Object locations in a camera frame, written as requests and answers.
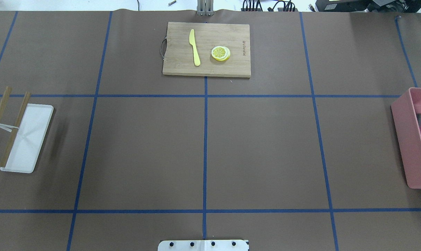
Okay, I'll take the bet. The yellow lemon slice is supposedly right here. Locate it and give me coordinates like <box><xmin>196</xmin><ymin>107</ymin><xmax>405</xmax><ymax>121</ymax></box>
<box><xmin>211</xmin><ymin>46</ymin><xmax>231</xmax><ymax>61</ymax></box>

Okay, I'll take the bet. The bamboo cutting board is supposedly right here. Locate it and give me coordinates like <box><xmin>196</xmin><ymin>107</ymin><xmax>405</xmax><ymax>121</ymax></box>
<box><xmin>162</xmin><ymin>21</ymin><xmax>251</xmax><ymax>78</ymax></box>

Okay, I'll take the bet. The yellow plastic knife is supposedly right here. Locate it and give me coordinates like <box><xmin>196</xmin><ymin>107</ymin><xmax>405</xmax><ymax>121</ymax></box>
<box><xmin>188</xmin><ymin>29</ymin><xmax>201</xmax><ymax>67</ymax></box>

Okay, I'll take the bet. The white rectangular tray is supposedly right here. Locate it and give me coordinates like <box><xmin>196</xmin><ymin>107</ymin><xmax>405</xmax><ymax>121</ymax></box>
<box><xmin>0</xmin><ymin>104</ymin><xmax>54</xmax><ymax>174</ymax></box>

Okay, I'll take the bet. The white rack crossbar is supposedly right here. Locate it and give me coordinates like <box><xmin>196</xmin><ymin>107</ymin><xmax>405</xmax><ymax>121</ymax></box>
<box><xmin>0</xmin><ymin>123</ymin><xmax>19</xmax><ymax>133</ymax></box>

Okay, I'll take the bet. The pink plastic bin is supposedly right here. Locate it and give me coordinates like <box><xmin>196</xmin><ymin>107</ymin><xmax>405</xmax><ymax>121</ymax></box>
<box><xmin>391</xmin><ymin>87</ymin><xmax>421</xmax><ymax>189</ymax></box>

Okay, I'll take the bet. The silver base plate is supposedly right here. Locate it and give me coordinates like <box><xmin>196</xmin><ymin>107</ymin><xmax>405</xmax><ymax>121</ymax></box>
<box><xmin>157</xmin><ymin>239</ymin><xmax>250</xmax><ymax>251</ymax></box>

